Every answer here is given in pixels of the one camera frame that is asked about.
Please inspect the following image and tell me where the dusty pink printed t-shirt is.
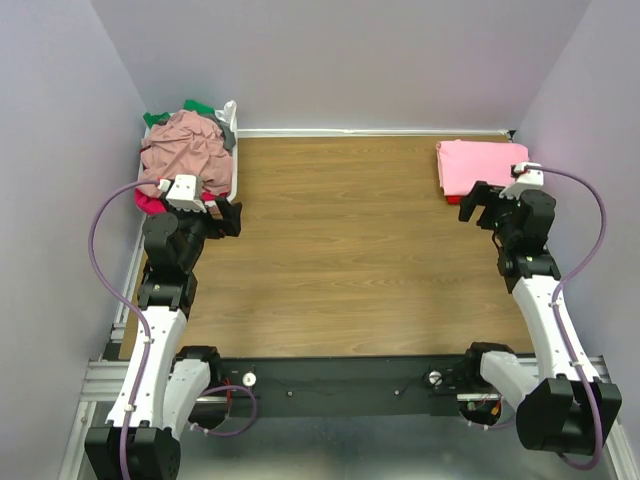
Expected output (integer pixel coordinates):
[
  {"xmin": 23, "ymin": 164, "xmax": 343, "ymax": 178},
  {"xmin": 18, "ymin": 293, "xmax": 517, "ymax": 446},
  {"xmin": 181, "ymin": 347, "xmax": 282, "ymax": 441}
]
[{"xmin": 139, "ymin": 110, "xmax": 234, "ymax": 195}]

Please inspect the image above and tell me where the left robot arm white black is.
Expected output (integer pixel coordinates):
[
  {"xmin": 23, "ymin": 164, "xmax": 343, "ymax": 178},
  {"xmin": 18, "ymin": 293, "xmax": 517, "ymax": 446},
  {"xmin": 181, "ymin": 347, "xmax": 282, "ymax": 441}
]
[{"xmin": 85, "ymin": 198, "xmax": 242, "ymax": 479}]

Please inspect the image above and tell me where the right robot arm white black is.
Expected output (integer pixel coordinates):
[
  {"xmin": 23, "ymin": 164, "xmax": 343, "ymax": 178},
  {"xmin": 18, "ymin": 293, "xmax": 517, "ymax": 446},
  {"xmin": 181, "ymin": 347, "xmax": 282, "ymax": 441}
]
[{"xmin": 459, "ymin": 181, "xmax": 622, "ymax": 458}]

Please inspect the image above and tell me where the folded red t-shirt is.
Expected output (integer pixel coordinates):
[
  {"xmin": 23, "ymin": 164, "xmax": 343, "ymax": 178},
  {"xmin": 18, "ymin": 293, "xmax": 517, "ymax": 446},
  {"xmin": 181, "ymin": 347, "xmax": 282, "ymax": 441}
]
[{"xmin": 445, "ymin": 196, "xmax": 464, "ymax": 205}]

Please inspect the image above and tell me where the folded light pink t-shirt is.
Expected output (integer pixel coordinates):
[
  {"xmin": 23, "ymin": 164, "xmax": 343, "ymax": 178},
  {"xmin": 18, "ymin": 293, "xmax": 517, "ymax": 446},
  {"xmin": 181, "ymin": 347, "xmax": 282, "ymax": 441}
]
[{"xmin": 436, "ymin": 139, "xmax": 529, "ymax": 198}]

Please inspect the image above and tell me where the magenta t-shirt in basket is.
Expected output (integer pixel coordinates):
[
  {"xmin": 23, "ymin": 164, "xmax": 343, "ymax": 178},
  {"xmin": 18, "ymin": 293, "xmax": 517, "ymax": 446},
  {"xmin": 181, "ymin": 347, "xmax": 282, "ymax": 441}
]
[{"xmin": 134, "ymin": 189, "xmax": 167, "ymax": 215}]

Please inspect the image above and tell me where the grey t-shirt in basket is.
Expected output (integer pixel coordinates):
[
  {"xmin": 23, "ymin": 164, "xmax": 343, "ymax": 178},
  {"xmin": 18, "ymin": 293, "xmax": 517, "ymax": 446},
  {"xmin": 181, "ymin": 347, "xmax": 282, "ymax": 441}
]
[{"xmin": 215, "ymin": 112, "xmax": 236, "ymax": 152}]

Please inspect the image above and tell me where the white laundry basket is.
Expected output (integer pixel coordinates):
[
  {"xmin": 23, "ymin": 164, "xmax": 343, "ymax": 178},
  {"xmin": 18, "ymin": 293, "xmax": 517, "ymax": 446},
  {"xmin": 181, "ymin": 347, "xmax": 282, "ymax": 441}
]
[{"xmin": 141, "ymin": 101, "xmax": 240, "ymax": 201}]

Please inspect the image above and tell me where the green t-shirt in basket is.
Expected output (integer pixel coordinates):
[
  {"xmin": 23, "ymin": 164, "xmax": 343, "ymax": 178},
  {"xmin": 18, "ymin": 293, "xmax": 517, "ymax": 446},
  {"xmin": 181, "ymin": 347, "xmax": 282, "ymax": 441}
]
[{"xmin": 143, "ymin": 99, "xmax": 215, "ymax": 128}]

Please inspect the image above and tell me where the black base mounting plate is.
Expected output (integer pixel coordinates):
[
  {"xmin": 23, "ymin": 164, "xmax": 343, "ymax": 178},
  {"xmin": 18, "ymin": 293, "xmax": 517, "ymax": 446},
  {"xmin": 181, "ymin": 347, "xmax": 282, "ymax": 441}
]
[{"xmin": 184, "ymin": 354, "xmax": 506, "ymax": 431}]

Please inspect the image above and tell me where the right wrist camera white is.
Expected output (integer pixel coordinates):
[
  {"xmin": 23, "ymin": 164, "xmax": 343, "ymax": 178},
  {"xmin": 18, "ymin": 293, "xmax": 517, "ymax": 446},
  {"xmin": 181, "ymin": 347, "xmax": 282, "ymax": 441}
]
[{"xmin": 499, "ymin": 162, "xmax": 544, "ymax": 200}]

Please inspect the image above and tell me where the aluminium frame rail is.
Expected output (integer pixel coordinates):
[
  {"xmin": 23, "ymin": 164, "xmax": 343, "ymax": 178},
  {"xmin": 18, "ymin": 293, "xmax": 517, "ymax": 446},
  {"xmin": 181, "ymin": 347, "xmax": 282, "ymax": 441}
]
[{"xmin": 55, "ymin": 209, "xmax": 151, "ymax": 480}]

